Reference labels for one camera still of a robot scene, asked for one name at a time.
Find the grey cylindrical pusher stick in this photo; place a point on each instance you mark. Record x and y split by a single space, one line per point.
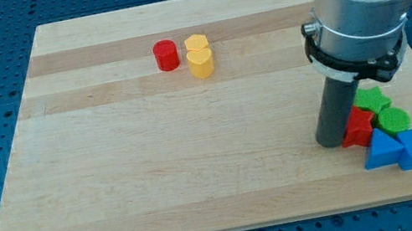
336 104

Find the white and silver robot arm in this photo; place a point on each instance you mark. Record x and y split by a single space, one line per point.
348 41

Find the green star block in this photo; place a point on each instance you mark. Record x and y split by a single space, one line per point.
371 99

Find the red star block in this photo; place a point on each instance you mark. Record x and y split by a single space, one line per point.
359 128

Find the yellow heart block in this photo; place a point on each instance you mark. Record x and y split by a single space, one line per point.
201 63

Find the green cylinder block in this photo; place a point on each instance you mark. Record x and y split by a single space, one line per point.
393 120

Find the blue triangle block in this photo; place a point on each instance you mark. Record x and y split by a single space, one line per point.
383 150

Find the yellow hexagon block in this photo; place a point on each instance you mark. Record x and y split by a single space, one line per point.
196 42

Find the wooden board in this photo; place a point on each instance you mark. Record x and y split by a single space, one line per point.
106 141

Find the red cylinder block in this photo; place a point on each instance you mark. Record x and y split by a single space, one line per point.
166 55

